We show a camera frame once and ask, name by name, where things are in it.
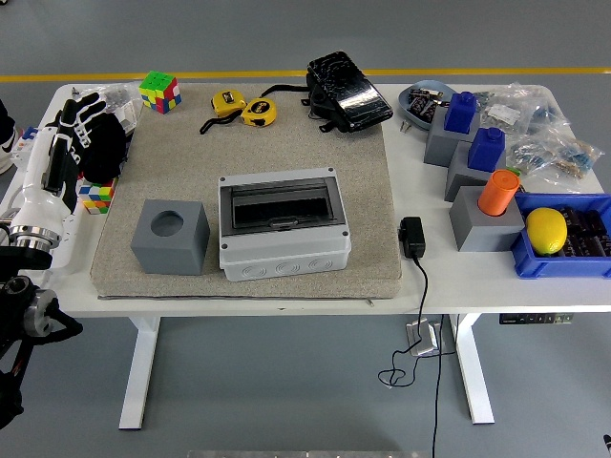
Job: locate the black cylindrical capacitor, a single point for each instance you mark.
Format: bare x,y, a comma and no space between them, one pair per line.
596,224
574,218
582,249

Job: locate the black power adapter plug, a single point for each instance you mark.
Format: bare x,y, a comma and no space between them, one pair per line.
412,237

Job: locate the glossy black pouch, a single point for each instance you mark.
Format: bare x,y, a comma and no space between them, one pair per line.
348,90

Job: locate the black table control panel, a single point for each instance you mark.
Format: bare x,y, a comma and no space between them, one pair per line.
534,318

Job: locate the clear plastic parts bag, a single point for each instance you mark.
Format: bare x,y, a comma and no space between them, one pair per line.
551,119
117,95
558,157
506,112

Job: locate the grey-brown mat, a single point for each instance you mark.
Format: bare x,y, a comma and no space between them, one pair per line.
377,191

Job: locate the grey electrical box with lid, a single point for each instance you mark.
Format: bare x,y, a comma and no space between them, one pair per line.
286,257

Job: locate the person's leg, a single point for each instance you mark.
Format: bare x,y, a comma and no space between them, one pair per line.
6,143

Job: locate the white circuit breaker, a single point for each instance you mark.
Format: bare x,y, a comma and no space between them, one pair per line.
25,143

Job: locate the blue square battery block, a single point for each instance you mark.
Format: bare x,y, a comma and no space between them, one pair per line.
486,150
460,112

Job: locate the small green part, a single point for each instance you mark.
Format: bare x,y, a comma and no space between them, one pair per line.
514,171

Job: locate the yellow lemon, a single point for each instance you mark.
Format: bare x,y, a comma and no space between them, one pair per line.
546,231

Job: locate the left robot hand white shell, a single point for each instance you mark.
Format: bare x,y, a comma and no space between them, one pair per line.
38,186

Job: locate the small Rubik's cube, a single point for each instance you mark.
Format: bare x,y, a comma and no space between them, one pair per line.
98,198

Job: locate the blue plastic bin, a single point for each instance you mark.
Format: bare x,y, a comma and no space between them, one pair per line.
563,267

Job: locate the black cloth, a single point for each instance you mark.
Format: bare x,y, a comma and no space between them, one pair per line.
107,152

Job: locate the yellow tape measure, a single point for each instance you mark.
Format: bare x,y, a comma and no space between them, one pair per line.
228,102
259,112

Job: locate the orange cylinder battery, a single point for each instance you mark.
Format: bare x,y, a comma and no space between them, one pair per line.
496,193

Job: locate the dark printed battery cell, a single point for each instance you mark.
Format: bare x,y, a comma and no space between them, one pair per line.
419,99
428,110

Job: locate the white power strip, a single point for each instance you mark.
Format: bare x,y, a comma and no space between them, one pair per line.
71,248

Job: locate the white table leg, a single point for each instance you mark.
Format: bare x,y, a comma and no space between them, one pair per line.
136,381
472,381

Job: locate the large Rubik's cube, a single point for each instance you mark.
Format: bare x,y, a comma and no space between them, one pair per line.
160,93

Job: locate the blue-grey dish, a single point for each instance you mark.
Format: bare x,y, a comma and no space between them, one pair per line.
406,105

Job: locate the grey holder block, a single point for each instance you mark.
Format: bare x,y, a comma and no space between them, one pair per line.
167,253
439,148
460,183
482,234

